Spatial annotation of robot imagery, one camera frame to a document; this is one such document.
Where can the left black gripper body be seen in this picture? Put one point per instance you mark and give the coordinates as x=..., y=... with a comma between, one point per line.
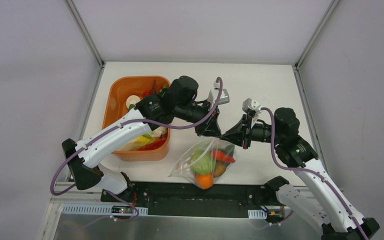
x=210, y=117

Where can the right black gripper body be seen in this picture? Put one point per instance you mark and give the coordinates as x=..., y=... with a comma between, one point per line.
x=247, y=130

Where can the long green cucumber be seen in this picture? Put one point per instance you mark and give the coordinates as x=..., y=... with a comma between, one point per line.
x=229, y=150

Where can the red chili pepper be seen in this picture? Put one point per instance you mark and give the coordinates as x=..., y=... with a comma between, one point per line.
x=219, y=155

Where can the brown potato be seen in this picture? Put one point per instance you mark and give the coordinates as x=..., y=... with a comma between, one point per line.
x=219, y=169

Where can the clear dotted zip bag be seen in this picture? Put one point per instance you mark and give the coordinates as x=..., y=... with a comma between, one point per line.
x=182, y=168

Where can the orange fruit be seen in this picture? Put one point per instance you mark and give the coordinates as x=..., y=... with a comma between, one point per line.
x=204, y=181

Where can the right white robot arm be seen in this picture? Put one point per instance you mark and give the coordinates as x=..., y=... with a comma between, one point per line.
x=328, y=212

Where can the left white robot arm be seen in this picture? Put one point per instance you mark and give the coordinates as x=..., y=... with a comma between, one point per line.
x=174, y=107

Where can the white mushroom slice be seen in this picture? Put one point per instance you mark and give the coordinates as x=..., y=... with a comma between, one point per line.
x=132, y=100

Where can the yellow pepper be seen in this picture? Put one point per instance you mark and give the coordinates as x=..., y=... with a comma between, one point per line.
x=138, y=142

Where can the orange plastic tub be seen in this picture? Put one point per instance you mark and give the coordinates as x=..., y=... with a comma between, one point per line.
x=119, y=100

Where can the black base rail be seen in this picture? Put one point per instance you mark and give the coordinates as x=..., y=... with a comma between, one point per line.
x=188, y=200

